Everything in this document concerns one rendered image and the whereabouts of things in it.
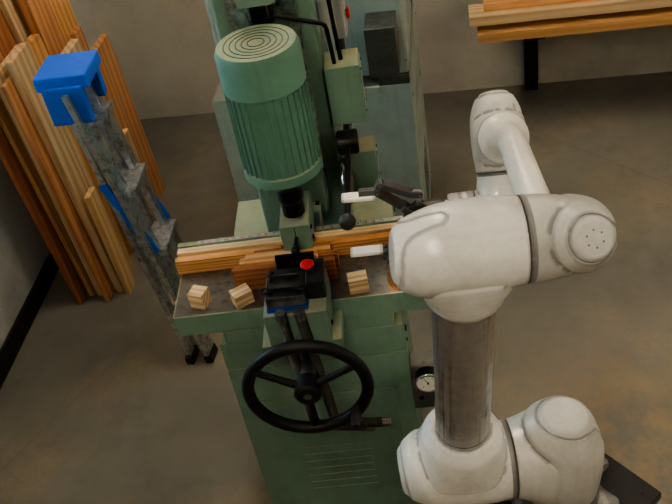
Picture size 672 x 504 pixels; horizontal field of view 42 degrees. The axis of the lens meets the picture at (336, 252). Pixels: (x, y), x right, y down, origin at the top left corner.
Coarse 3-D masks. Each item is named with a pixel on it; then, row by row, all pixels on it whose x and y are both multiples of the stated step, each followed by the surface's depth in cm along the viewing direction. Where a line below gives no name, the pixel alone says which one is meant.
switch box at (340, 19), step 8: (320, 0) 199; (336, 0) 199; (344, 0) 209; (320, 8) 200; (336, 8) 201; (344, 8) 204; (320, 16) 202; (328, 16) 202; (336, 16) 202; (344, 16) 202; (328, 24) 203; (336, 24) 203; (344, 24) 203; (344, 32) 204
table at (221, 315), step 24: (360, 264) 207; (384, 264) 206; (216, 288) 208; (336, 288) 202; (384, 288) 199; (192, 312) 203; (216, 312) 202; (240, 312) 201; (336, 312) 200; (360, 312) 201; (384, 312) 202; (264, 336) 198; (336, 336) 194
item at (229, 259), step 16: (320, 240) 210; (336, 240) 209; (352, 240) 208; (368, 240) 208; (384, 240) 208; (192, 256) 213; (208, 256) 212; (224, 256) 211; (240, 256) 211; (192, 272) 214
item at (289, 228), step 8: (304, 192) 210; (304, 200) 207; (280, 208) 207; (280, 216) 204; (304, 216) 202; (312, 216) 209; (280, 224) 201; (288, 224) 201; (296, 224) 200; (304, 224) 200; (312, 224) 207; (280, 232) 201; (288, 232) 201; (296, 232) 201; (304, 232) 201; (312, 232) 205; (288, 240) 203; (304, 240) 203; (312, 240) 203; (288, 248) 204; (304, 248) 204
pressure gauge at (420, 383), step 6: (426, 366) 208; (420, 372) 207; (426, 372) 206; (432, 372) 206; (420, 378) 207; (426, 378) 207; (432, 378) 207; (420, 384) 208; (426, 384) 208; (432, 384) 208; (420, 390) 209; (426, 390) 209; (432, 390) 209
